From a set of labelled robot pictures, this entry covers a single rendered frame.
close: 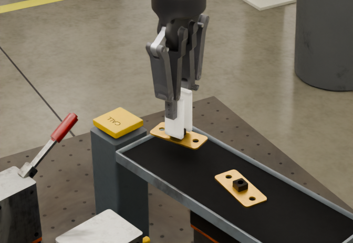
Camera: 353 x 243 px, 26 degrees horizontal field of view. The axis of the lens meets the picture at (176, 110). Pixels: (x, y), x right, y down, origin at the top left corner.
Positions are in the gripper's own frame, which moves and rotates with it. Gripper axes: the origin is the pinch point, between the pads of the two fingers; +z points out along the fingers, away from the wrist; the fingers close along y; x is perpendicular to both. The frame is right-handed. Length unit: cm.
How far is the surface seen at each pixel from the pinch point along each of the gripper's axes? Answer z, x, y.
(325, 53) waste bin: 103, -62, -227
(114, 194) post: 19.6, -12.2, 0.9
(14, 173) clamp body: 17.4, -28.2, 7.5
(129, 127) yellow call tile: 7.6, -10.9, -2.3
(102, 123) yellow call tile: 7.4, -15.2, -0.8
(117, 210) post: 22.6, -11.5, 1.0
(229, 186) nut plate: 7.1, 10.9, 3.5
